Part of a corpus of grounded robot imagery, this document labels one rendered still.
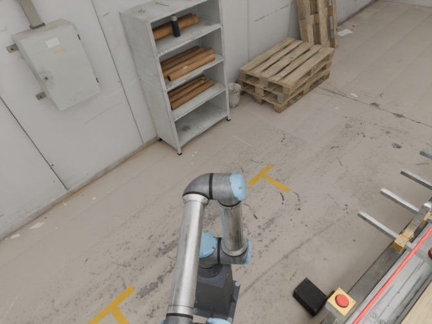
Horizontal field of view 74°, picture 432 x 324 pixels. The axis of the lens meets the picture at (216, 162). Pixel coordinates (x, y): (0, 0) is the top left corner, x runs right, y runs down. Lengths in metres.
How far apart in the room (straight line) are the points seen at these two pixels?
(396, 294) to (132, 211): 2.30
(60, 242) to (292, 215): 2.23
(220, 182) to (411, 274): 1.33
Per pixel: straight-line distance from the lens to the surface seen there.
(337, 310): 1.23
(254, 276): 2.55
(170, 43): 2.99
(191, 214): 1.14
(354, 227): 2.92
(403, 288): 2.04
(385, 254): 2.01
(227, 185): 1.18
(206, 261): 1.74
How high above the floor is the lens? 2.34
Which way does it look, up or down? 45 degrees down
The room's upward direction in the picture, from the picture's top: 7 degrees counter-clockwise
